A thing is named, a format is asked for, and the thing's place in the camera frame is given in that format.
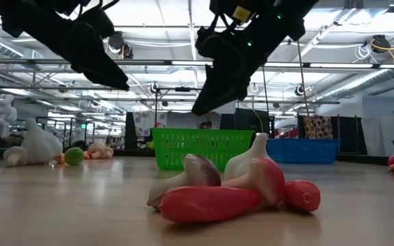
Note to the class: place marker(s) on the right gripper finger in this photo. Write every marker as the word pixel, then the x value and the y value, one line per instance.
pixel 227 82
pixel 231 98

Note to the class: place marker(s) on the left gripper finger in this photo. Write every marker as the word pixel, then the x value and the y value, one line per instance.
pixel 98 78
pixel 87 51

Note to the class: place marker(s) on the small white toy garlic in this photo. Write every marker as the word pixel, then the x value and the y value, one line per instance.
pixel 243 160

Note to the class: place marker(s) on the green cap toy mushroom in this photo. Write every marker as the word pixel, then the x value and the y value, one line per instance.
pixel 74 156

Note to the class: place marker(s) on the large white toy garlic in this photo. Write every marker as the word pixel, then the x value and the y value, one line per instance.
pixel 41 145

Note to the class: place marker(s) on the orange toy carrot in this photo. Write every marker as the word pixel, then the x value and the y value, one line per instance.
pixel 60 158

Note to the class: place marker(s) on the large red toy pepper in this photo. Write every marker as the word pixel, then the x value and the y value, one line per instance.
pixel 204 205

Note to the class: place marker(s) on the white toy mushroom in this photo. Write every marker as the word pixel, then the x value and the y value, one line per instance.
pixel 15 155

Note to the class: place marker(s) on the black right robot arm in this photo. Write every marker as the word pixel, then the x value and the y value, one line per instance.
pixel 299 13

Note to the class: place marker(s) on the green plastic basket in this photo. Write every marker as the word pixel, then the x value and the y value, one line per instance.
pixel 190 147

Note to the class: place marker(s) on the floral white cloth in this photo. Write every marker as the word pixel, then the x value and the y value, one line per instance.
pixel 144 124

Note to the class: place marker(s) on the pink toy mushroom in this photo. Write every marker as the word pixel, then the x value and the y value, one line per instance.
pixel 98 148

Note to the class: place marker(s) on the wooden pole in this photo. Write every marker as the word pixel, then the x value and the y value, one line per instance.
pixel 303 78

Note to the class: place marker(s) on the brown streaked cap toy mushroom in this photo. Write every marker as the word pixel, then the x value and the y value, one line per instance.
pixel 200 171

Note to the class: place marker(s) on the blue plastic basket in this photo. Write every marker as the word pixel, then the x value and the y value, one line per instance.
pixel 303 152

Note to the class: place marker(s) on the brown patterned cloth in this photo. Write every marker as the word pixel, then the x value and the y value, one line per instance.
pixel 316 126

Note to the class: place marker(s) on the white hanging sheet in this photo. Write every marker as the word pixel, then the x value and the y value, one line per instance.
pixel 378 135

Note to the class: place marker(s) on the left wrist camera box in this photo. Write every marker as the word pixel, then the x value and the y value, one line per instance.
pixel 96 22

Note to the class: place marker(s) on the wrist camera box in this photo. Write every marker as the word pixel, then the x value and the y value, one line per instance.
pixel 210 42
pixel 96 22

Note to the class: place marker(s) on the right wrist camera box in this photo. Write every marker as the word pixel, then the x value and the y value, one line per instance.
pixel 210 42

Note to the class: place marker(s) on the black frame stand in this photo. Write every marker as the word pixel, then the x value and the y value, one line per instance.
pixel 173 89

